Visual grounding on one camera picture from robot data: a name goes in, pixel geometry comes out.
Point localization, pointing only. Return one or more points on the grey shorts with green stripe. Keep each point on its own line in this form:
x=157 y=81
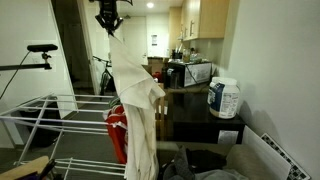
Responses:
x=115 y=101

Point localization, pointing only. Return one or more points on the paper wall notice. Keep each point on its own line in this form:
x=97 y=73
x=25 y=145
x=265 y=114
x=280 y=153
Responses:
x=154 y=40

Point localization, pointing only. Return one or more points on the cream white terry towel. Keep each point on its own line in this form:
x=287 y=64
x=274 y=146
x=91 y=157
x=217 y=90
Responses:
x=136 y=100

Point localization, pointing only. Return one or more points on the grey clothes pile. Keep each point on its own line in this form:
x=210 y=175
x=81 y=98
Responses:
x=220 y=175

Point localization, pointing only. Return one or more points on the white board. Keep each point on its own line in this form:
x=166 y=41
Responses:
x=263 y=153

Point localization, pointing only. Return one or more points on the black bicycle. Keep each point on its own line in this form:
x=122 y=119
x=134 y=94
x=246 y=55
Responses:
x=106 y=78

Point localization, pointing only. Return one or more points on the red kitchen item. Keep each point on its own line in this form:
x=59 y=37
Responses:
x=157 y=76

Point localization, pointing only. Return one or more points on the large blue-label protein tub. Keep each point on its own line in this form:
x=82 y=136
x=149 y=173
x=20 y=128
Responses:
x=225 y=98

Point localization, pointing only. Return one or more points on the black clamp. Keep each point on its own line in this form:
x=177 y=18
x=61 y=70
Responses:
x=46 y=168

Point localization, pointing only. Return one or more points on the red white-trimmed garment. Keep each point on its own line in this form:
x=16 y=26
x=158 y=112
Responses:
x=117 y=133

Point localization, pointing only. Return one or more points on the black utensil holder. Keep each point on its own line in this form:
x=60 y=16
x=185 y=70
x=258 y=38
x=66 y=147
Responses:
x=177 y=55

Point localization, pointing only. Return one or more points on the wooden board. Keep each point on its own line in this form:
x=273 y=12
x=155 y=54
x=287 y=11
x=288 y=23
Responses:
x=20 y=168

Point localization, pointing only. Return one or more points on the black coffee machine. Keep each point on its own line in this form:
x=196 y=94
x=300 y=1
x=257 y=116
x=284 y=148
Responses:
x=196 y=73

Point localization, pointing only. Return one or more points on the grey waffle knit blanket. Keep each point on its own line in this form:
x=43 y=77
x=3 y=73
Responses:
x=180 y=165

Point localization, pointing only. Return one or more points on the checkered calibration board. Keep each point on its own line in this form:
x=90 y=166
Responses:
x=286 y=160

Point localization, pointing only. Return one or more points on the black coffee maker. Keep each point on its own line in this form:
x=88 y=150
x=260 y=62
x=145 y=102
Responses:
x=171 y=79

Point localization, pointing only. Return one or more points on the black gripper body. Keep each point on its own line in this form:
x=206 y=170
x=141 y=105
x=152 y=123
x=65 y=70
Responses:
x=108 y=10

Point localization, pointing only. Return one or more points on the round ceiling light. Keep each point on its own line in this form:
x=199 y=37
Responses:
x=150 y=5

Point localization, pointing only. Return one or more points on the light wood wall cabinet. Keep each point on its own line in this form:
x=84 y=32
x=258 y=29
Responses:
x=203 y=18

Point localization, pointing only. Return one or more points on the black side table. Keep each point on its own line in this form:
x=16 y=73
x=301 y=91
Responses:
x=193 y=116

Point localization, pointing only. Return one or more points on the black bin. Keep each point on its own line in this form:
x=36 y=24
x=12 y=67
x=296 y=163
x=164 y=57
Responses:
x=41 y=133

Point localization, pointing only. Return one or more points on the white metal drying rack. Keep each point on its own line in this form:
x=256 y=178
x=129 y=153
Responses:
x=50 y=120

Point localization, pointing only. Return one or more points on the white door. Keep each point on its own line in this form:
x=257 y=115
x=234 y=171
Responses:
x=135 y=40

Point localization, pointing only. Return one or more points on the brown cardboard box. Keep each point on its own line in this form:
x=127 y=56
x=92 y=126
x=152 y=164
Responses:
x=157 y=65

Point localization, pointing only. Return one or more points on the wooden slatted chair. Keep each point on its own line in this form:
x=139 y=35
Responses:
x=160 y=113

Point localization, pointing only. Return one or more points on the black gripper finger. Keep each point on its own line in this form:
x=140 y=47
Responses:
x=115 y=28
x=103 y=27

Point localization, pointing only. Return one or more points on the black garment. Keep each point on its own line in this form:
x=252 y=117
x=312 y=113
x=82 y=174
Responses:
x=206 y=160

